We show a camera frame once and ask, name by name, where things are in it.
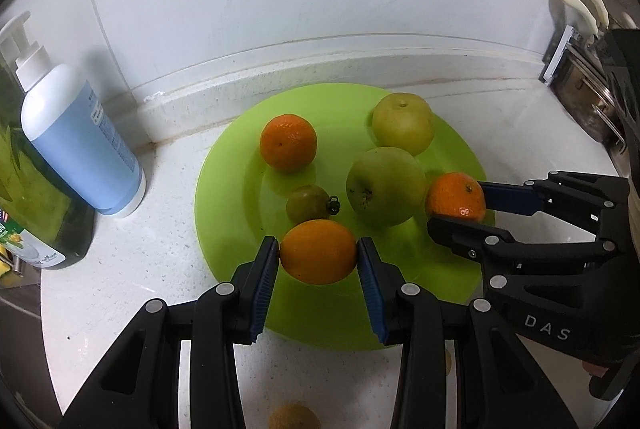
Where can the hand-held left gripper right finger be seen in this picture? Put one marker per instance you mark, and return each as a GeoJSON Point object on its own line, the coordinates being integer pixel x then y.
{"type": "Point", "coordinates": [372, 289]}

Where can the person's right hand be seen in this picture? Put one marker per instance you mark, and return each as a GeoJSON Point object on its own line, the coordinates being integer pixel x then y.
{"type": "Point", "coordinates": [593, 367]}

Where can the yellow-green pear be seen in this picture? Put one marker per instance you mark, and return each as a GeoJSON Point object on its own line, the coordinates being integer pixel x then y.
{"type": "Point", "coordinates": [402, 123]}

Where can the yellow sponge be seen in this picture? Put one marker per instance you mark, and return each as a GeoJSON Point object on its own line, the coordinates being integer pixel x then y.
{"type": "Point", "coordinates": [5, 265]}

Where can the green tomato with stem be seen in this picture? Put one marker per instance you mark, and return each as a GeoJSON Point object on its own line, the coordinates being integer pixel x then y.
{"type": "Point", "coordinates": [306, 205]}

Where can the steel pot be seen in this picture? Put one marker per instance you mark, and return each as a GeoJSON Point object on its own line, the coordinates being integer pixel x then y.
{"type": "Point", "coordinates": [585, 99]}

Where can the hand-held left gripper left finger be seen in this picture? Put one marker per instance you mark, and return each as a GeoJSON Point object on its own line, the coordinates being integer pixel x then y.
{"type": "Point", "coordinates": [265, 289]}

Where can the green plate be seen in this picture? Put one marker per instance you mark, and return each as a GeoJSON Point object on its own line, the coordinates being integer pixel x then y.
{"type": "Point", "coordinates": [230, 219]}

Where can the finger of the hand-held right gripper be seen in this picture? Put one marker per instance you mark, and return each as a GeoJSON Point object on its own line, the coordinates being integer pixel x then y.
{"type": "Point", "coordinates": [465, 239]}
{"type": "Point", "coordinates": [510, 198]}

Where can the light orange mandarin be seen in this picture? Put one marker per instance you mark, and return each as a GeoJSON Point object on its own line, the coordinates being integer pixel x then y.
{"type": "Point", "coordinates": [318, 251]}

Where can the green dish soap bottle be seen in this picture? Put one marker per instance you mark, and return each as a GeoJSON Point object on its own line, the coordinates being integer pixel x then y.
{"type": "Point", "coordinates": [40, 219]}

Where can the green apple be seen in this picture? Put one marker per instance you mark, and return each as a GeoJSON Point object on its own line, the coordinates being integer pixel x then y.
{"type": "Point", "coordinates": [386, 185]}

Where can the white blue pump bottle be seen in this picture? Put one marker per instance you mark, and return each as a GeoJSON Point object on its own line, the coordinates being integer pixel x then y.
{"type": "Point", "coordinates": [85, 149]}

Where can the brown kiwi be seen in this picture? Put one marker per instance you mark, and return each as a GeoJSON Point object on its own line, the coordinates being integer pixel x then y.
{"type": "Point", "coordinates": [294, 416]}
{"type": "Point", "coordinates": [447, 359]}

